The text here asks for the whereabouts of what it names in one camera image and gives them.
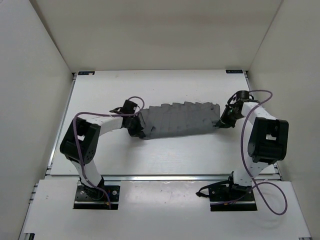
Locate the blue corner label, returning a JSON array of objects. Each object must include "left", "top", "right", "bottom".
[
  {"left": 225, "top": 69, "right": 244, "bottom": 74},
  {"left": 77, "top": 71, "right": 95, "bottom": 76}
]

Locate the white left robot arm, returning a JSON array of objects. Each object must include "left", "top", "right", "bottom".
[{"left": 59, "top": 96, "right": 146, "bottom": 201}]

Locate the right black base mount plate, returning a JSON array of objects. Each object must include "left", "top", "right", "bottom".
[{"left": 195, "top": 180, "right": 258, "bottom": 212}]

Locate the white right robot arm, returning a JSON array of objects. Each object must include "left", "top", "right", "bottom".
[{"left": 215, "top": 90, "right": 289, "bottom": 200}]

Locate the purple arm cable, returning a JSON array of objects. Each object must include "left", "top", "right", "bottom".
[
  {"left": 73, "top": 96, "right": 146, "bottom": 208},
  {"left": 211, "top": 89, "right": 288, "bottom": 215}
]

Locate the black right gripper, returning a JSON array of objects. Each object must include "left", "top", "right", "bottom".
[{"left": 215, "top": 104, "right": 244, "bottom": 129}]

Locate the right blue corner label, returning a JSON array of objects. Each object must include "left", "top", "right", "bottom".
[{"left": 225, "top": 69, "right": 244, "bottom": 74}]

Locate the left blue corner label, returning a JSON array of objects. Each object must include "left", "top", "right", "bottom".
[{"left": 77, "top": 71, "right": 95, "bottom": 76}]

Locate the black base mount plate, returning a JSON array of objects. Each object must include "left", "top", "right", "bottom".
[
  {"left": 195, "top": 180, "right": 258, "bottom": 212},
  {"left": 73, "top": 182, "right": 121, "bottom": 210}
]

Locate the aluminium table edge rail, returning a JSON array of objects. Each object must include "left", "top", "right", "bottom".
[{"left": 44, "top": 173, "right": 281, "bottom": 182}]

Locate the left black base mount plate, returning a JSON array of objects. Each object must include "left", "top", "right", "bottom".
[{"left": 73, "top": 182, "right": 121, "bottom": 210}]

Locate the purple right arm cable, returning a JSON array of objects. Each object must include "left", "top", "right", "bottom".
[{"left": 211, "top": 89, "right": 288, "bottom": 215}]

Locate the grey pleated skirt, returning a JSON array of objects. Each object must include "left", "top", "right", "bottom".
[{"left": 138, "top": 101, "right": 220, "bottom": 140}]

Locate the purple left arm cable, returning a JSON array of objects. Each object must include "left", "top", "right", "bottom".
[{"left": 73, "top": 96, "right": 146, "bottom": 208}]

